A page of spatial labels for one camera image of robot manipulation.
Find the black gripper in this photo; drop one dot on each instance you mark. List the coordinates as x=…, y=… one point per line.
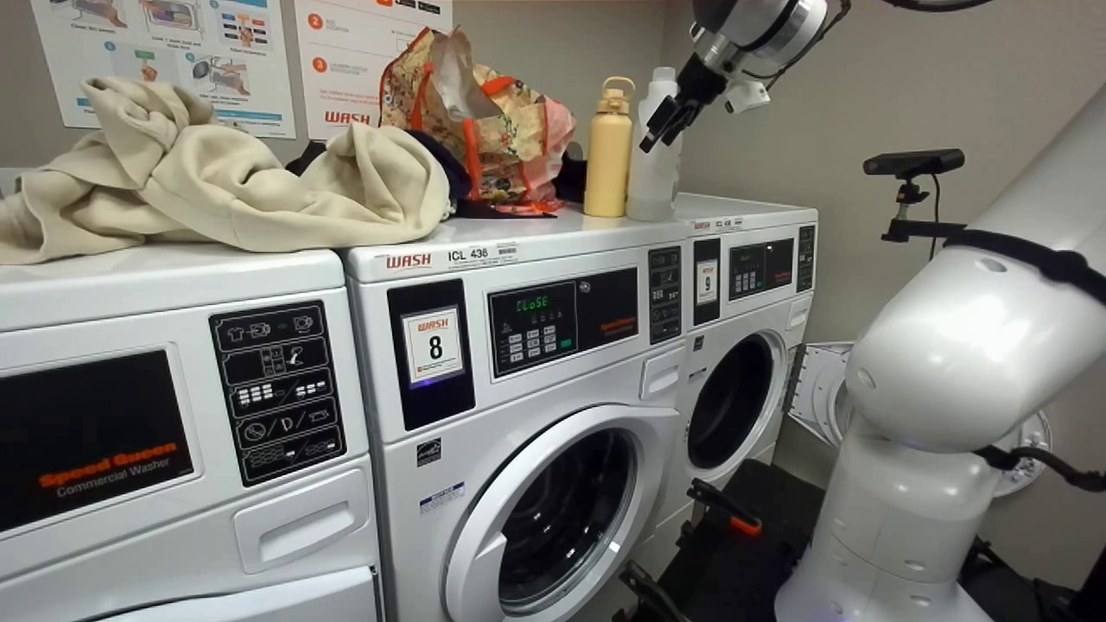
x=695, y=89

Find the white plastic bottle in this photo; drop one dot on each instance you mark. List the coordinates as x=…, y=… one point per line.
x=655, y=175

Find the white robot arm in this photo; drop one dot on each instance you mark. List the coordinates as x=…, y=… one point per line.
x=980, y=339

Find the yellow water bottle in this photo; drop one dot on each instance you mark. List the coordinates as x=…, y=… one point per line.
x=609, y=151

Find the right white washing machine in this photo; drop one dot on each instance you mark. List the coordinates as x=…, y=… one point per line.
x=751, y=279

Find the white washing machine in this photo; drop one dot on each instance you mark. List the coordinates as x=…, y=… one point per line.
x=182, y=441
x=751, y=279
x=524, y=403

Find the colourful patterned bag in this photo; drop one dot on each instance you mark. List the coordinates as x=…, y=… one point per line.
x=506, y=137

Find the middle white washing machine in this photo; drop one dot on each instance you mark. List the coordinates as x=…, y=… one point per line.
x=524, y=403

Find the beige cloth garment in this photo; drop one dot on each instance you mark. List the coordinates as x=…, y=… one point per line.
x=164, y=166

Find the left white washing machine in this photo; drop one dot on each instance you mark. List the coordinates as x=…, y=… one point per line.
x=182, y=441

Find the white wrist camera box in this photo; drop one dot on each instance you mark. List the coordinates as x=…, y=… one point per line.
x=746, y=93

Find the black camera on stand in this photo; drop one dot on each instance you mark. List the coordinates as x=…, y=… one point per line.
x=918, y=177

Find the right wall poster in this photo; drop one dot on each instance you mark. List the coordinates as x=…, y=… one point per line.
x=345, y=49

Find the wall poster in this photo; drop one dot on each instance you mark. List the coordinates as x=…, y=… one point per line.
x=231, y=54
x=345, y=49

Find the left wall poster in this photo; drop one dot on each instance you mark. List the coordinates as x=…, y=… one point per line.
x=231, y=54

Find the black cart with orange handle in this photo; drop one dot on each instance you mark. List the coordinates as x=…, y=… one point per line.
x=728, y=576

